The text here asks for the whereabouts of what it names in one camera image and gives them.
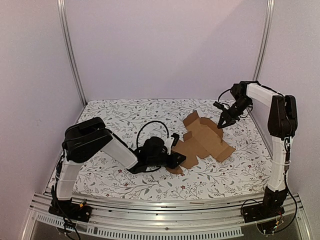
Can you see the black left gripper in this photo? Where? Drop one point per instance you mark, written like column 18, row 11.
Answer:
column 173, row 163

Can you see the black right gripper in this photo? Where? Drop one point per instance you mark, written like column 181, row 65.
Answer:
column 230, row 114

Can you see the brown cardboard box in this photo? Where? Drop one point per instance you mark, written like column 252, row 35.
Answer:
column 203, row 139

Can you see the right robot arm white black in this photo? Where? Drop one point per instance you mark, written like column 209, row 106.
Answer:
column 282, row 124

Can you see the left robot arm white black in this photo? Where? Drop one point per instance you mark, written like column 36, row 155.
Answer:
column 83, row 140

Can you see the floral patterned table mat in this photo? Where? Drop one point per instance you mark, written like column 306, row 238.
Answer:
column 246, row 171

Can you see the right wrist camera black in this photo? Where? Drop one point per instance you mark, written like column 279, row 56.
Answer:
column 221, row 106

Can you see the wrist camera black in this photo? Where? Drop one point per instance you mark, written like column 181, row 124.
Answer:
column 221, row 106
column 170, row 142

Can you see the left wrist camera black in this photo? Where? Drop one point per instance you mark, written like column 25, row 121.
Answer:
column 170, row 142

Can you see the right aluminium frame post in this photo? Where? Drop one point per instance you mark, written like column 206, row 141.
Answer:
column 270, row 5

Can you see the aluminium frame post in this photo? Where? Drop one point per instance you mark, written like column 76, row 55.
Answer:
column 270, row 5
column 61, row 6

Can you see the front aluminium rail base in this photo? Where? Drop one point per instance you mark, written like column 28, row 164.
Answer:
column 204, row 219

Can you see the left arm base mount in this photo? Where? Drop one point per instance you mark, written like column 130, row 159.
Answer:
column 70, row 210

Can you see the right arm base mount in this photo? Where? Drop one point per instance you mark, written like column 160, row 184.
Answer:
column 252, row 211

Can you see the left aluminium frame post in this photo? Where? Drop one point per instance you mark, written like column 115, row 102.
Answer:
column 61, row 6

